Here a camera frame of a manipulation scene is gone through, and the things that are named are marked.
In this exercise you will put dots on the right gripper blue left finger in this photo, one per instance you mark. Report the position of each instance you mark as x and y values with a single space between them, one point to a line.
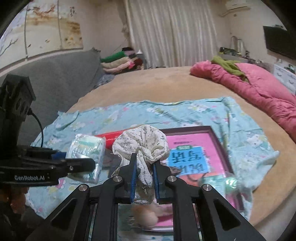
133 183

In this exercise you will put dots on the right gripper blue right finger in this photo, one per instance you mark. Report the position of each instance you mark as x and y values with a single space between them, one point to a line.
156 180

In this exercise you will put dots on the white floral scrunchie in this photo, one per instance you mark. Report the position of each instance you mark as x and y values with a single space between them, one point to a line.
151 145

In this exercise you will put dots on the pink plush toy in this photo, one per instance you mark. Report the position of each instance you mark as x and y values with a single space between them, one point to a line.
148 215

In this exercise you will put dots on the green white tissue pack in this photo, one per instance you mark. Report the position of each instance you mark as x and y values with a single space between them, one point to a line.
85 146

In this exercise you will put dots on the person's left hand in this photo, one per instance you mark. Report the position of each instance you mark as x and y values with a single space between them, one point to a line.
15 198

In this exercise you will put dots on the red white tissue box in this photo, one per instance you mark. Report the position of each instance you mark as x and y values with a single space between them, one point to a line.
110 138

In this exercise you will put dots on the pink box lid tray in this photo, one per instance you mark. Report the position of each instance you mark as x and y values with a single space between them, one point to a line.
195 152

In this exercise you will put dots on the green round sponge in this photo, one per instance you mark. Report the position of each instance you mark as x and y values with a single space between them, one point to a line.
224 185

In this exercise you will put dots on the Hello Kitty blue sheet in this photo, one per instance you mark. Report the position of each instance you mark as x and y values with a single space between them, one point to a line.
250 154

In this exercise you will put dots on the stack of folded clothes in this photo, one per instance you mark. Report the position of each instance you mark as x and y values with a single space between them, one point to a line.
126 60

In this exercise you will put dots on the beige bed blanket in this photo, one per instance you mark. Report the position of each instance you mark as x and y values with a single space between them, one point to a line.
274 199

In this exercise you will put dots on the green cloth on quilt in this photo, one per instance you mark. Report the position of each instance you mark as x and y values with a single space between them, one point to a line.
230 66

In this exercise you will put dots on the pink quilt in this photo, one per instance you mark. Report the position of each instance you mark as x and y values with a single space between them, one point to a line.
260 88

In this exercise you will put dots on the white curtain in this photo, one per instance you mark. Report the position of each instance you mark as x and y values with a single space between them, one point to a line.
172 33

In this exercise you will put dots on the cluttered side table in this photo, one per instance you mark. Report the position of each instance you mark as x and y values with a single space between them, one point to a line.
236 52

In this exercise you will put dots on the white drawer cabinet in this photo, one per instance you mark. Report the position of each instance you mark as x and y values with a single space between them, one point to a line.
287 78

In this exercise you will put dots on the white air conditioner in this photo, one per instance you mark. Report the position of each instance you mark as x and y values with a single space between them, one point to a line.
234 6

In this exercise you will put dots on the wall painting panels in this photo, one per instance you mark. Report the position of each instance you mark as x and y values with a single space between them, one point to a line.
41 27

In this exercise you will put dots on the black wall television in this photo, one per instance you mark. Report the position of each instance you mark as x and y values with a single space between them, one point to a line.
279 41

